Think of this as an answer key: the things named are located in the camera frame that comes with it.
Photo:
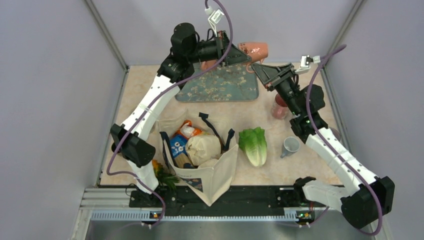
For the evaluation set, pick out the salmon pink mug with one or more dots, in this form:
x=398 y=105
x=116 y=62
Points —
x=257 y=51
x=210 y=64

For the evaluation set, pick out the cream canvas tote bag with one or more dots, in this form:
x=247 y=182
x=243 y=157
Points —
x=213 y=178

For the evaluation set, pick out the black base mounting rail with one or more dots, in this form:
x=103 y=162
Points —
x=237 y=201

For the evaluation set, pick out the orange snack packet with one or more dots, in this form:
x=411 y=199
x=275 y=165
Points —
x=188 y=131

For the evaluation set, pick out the blue cookie snack bag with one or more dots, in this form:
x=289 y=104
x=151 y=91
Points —
x=178 y=145

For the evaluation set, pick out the cream paper wrapped package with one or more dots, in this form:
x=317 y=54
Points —
x=202 y=148

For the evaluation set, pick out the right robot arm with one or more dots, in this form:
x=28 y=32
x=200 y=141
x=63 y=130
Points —
x=364 y=197

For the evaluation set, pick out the mauve purple mug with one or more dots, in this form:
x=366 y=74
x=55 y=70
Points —
x=335 y=133

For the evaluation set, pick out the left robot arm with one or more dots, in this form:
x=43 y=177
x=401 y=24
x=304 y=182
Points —
x=130 y=137

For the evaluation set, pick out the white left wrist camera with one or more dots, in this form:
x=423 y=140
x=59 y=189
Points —
x=213 y=18

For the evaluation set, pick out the green romaine lettuce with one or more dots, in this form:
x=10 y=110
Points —
x=252 y=142

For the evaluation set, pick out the white ceramic mug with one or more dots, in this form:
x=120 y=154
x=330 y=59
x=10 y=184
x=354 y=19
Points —
x=290 y=146

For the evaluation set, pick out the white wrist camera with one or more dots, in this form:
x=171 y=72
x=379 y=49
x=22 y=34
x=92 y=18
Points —
x=213 y=18
x=305 y=63

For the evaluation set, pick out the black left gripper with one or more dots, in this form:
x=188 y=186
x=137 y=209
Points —
x=235 y=55

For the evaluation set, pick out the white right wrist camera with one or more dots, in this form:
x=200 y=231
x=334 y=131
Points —
x=305 y=63

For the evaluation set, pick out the pineapple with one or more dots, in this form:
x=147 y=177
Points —
x=164 y=177

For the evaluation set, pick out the pink patterned mug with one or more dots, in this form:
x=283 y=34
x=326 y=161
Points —
x=279 y=108

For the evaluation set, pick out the teal floral serving tray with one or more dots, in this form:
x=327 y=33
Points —
x=223 y=84

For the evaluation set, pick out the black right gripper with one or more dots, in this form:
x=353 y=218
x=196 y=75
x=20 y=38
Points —
x=272 y=77

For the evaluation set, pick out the cream dragon print mug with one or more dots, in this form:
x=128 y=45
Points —
x=153 y=120

